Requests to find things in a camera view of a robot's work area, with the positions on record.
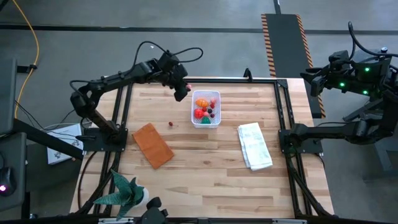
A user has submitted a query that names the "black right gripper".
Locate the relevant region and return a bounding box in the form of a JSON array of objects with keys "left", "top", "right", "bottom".
[{"left": 300, "top": 51, "right": 358, "bottom": 97}]

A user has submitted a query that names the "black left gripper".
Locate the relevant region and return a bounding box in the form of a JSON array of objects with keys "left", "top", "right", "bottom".
[{"left": 161, "top": 62, "right": 189, "bottom": 103}]

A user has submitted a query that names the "white perforated plastic basket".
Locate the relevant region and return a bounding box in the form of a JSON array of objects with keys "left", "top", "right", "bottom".
[{"left": 191, "top": 90, "right": 222, "bottom": 129}]

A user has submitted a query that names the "black striped-edge floor mat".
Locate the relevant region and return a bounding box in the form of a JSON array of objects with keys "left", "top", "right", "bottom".
[{"left": 261, "top": 13, "right": 326, "bottom": 119}]

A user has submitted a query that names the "orange folded cloth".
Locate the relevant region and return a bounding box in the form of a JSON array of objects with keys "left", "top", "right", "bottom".
[{"left": 132, "top": 123, "right": 175, "bottom": 170}]

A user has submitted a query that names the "white folded towel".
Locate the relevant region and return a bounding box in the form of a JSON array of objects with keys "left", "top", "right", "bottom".
[{"left": 237, "top": 122, "right": 274, "bottom": 171}]

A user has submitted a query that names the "black side table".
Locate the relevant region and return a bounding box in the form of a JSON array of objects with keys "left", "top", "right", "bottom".
[{"left": 343, "top": 99, "right": 398, "bottom": 182}]

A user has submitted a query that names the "green plant in white pot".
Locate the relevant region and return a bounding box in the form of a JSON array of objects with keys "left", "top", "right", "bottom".
[{"left": 93, "top": 169, "right": 150, "bottom": 222}]

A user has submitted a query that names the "white printed booklet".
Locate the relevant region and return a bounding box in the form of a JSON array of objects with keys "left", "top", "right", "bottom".
[{"left": 46, "top": 123, "right": 85, "bottom": 165}]

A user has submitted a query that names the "black diagonal stand bar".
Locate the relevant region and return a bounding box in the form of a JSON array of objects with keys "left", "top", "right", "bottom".
[{"left": 12, "top": 118, "right": 85, "bottom": 161}]

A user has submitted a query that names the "grey monitor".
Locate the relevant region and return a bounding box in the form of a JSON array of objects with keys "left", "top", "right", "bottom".
[{"left": 0, "top": 58, "right": 18, "bottom": 135}]

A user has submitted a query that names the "grey side desk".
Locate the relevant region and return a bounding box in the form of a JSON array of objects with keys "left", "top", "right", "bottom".
[{"left": 0, "top": 132, "right": 29, "bottom": 212}]

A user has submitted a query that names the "black computer mouse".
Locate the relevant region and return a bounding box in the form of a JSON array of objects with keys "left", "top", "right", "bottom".
[{"left": 0, "top": 166, "right": 16, "bottom": 197}]

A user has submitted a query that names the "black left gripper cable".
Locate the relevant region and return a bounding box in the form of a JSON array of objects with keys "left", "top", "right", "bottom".
[{"left": 132, "top": 40, "right": 204, "bottom": 68}]

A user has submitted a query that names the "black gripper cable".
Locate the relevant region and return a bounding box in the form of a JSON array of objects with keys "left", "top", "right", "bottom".
[
  {"left": 132, "top": 40, "right": 204, "bottom": 68},
  {"left": 347, "top": 21, "right": 398, "bottom": 58}
]

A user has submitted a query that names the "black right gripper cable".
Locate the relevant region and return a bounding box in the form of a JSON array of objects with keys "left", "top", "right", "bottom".
[{"left": 347, "top": 21, "right": 398, "bottom": 58}]

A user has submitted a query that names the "black aluminium extrusion frame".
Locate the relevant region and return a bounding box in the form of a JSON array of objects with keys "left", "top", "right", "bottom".
[{"left": 74, "top": 76, "right": 333, "bottom": 218}]

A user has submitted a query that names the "black hanging cable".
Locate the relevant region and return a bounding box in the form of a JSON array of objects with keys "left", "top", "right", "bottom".
[{"left": 76, "top": 151, "right": 99, "bottom": 210}]

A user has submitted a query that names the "silver metal bracket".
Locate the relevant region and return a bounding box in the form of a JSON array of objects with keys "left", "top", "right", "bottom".
[
  {"left": 272, "top": 218, "right": 308, "bottom": 224},
  {"left": 98, "top": 217, "right": 134, "bottom": 224}
]

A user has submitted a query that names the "yellow cable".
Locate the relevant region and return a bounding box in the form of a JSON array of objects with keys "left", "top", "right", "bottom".
[{"left": 12, "top": 0, "right": 40, "bottom": 119}]

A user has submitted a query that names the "black floor cable bracket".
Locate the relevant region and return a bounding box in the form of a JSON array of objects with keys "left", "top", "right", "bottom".
[{"left": 17, "top": 63, "right": 38, "bottom": 74}]

